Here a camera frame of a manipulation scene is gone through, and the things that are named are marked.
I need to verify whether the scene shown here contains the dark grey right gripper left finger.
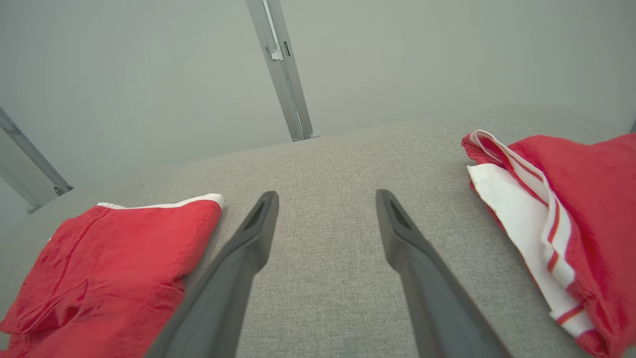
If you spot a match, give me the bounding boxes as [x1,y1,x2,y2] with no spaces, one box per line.
[144,191,280,358]

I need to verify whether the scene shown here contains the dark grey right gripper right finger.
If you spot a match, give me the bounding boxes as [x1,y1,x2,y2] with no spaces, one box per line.
[375,189,512,358]

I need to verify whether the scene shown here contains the red white-trimmed shorts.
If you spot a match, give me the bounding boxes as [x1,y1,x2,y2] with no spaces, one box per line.
[0,193,225,358]

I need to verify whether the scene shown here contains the red white numbered jersey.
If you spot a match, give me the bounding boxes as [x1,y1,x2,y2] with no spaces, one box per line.
[461,129,636,358]

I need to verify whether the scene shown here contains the grey metal partition post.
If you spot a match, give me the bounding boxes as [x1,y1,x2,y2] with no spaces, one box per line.
[0,107,75,215]
[246,0,321,143]

